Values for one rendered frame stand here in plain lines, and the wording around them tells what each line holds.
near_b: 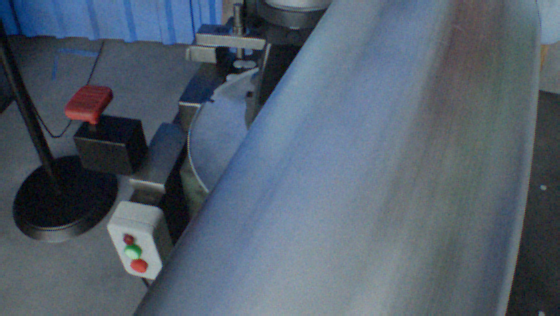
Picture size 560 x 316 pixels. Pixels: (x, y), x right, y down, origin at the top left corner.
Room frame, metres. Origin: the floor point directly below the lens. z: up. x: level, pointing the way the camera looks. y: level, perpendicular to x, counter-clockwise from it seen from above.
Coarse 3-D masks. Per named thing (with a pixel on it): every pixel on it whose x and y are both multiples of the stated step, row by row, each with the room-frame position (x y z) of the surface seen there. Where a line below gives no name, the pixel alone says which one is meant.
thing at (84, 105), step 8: (80, 88) 0.57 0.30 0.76; (88, 88) 0.57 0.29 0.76; (96, 88) 0.57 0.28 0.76; (104, 88) 0.56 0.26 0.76; (80, 96) 0.55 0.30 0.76; (88, 96) 0.54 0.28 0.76; (96, 96) 0.54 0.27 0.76; (104, 96) 0.54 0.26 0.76; (112, 96) 0.56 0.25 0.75; (72, 104) 0.53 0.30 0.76; (80, 104) 0.53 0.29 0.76; (88, 104) 0.52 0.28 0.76; (96, 104) 0.53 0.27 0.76; (104, 104) 0.53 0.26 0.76; (72, 112) 0.51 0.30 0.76; (80, 112) 0.51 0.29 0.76; (88, 112) 0.51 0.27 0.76; (96, 112) 0.51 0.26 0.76; (88, 120) 0.50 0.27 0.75; (96, 120) 0.54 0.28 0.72
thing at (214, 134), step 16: (240, 80) 0.54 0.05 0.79; (224, 96) 0.50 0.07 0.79; (240, 96) 0.50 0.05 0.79; (208, 112) 0.47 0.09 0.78; (224, 112) 0.47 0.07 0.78; (240, 112) 0.47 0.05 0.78; (192, 128) 0.44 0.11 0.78; (208, 128) 0.44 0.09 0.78; (224, 128) 0.44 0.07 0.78; (240, 128) 0.44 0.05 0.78; (192, 144) 0.42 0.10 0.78; (208, 144) 0.42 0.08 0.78; (224, 144) 0.42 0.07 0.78; (192, 160) 0.39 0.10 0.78; (208, 160) 0.39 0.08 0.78; (224, 160) 0.39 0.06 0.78; (208, 176) 0.37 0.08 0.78
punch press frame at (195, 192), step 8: (248, 0) 0.90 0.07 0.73; (248, 8) 0.91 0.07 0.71; (256, 8) 0.90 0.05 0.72; (248, 16) 0.91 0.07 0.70; (256, 16) 0.90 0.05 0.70; (184, 168) 0.51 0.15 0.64; (192, 168) 0.51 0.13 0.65; (184, 176) 0.50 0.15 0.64; (192, 176) 0.50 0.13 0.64; (184, 184) 0.50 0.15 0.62; (192, 184) 0.50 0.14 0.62; (200, 184) 0.50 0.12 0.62; (184, 192) 0.50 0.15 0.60; (192, 192) 0.50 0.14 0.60; (200, 192) 0.50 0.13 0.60; (192, 200) 0.50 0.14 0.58; (200, 200) 0.50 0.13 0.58; (192, 208) 0.50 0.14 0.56; (192, 216) 0.50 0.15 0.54
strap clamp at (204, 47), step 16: (240, 16) 0.73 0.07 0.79; (208, 32) 0.73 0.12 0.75; (224, 32) 0.73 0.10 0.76; (240, 32) 0.72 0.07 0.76; (256, 32) 0.73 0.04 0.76; (192, 48) 0.72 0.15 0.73; (208, 48) 0.71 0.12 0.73; (224, 48) 0.75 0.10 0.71; (240, 48) 0.72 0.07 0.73; (256, 48) 0.71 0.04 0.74
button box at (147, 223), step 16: (128, 208) 0.44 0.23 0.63; (144, 208) 0.44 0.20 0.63; (112, 224) 0.41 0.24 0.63; (128, 224) 0.41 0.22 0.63; (144, 224) 0.41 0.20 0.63; (160, 224) 0.43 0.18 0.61; (112, 240) 0.41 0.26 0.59; (144, 240) 0.40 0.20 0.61; (160, 240) 0.42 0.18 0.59; (144, 256) 0.40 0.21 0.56; (160, 256) 0.40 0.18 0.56
